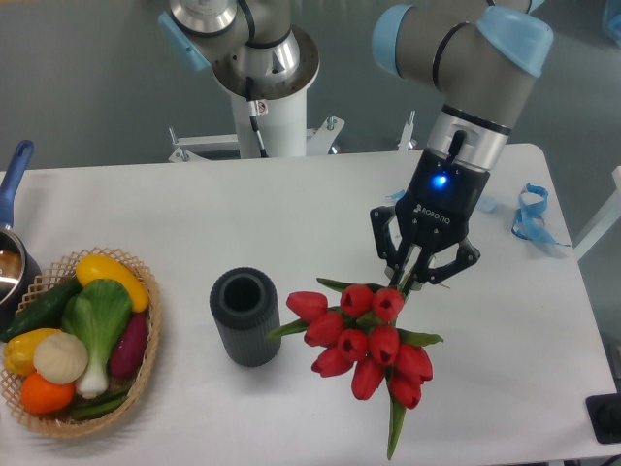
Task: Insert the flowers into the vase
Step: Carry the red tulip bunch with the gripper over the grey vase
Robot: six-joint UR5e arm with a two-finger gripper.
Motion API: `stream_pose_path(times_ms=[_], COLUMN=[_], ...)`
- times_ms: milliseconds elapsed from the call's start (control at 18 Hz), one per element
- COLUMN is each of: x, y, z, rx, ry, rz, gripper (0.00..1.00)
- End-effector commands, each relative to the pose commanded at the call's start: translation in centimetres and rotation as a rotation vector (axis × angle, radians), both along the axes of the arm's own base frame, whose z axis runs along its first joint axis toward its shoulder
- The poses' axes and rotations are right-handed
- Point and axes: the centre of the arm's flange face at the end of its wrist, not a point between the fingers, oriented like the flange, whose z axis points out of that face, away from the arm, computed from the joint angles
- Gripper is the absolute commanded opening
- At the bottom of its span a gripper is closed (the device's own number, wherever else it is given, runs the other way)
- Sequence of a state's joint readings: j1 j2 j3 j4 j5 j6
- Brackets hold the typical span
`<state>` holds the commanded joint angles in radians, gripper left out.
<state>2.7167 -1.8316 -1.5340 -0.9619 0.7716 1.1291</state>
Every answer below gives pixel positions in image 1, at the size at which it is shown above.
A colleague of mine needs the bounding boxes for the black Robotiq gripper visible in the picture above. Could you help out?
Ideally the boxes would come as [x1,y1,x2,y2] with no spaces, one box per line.
[370,149,490,290]

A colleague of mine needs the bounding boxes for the red tulip bouquet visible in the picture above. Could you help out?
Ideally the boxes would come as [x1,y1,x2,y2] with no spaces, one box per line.
[266,278,442,459]

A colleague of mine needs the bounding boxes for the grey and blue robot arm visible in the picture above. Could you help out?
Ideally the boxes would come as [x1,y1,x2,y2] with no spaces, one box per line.
[158,1,553,291]

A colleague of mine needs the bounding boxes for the dark grey ribbed vase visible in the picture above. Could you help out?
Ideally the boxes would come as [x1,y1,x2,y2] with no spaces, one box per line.
[210,267,280,368]

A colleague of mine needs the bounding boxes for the curled blue tape strip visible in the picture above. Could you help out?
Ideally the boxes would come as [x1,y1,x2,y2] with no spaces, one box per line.
[386,189,406,202]

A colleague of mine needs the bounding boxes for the small light-blue cap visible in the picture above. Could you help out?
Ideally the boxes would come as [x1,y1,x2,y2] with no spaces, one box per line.
[475,195,497,214]

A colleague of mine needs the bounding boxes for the black device at edge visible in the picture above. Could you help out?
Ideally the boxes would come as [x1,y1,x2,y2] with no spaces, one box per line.
[585,393,620,445]

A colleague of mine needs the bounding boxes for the purple sweet potato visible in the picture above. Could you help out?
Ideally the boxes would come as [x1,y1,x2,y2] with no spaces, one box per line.
[109,313,148,379]

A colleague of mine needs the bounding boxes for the yellow squash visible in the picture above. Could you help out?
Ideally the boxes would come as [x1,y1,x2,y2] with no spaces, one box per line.
[76,253,149,313]

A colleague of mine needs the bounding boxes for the green bok choy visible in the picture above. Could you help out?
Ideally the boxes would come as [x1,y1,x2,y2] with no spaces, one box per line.
[61,279,132,399]

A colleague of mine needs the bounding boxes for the woven wicker basket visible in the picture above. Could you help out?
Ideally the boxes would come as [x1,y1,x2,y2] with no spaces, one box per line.
[1,247,162,439]

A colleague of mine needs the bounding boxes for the green bean pods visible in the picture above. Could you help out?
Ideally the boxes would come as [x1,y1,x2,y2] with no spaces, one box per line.
[69,385,130,421]

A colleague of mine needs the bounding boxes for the white garlic bulb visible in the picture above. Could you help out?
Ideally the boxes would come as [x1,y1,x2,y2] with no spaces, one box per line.
[33,332,88,384]

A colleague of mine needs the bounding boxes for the green cucumber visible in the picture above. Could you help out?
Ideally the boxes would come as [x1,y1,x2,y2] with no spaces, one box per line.
[1,277,82,343]

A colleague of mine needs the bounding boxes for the orange fruit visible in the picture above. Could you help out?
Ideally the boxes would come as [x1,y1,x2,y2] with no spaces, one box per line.
[20,372,76,415]

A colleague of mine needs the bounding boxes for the yellow bell pepper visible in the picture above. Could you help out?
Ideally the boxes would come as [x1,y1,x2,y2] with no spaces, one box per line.
[3,328,61,377]

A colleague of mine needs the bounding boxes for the crumpled blue strap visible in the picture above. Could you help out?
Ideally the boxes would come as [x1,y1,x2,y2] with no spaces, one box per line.
[511,183,572,250]

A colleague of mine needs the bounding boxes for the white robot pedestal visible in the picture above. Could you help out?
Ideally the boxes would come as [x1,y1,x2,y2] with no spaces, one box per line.
[167,89,418,164]

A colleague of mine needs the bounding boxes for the white frame post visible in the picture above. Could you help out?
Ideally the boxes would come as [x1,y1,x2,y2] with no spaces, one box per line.
[573,166,620,261]

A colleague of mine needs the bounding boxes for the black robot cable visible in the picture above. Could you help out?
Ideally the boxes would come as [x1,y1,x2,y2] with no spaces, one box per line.
[244,76,270,159]

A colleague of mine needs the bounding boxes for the blue-handled saucepan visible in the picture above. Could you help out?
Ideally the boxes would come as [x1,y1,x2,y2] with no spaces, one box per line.
[1,140,41,330]

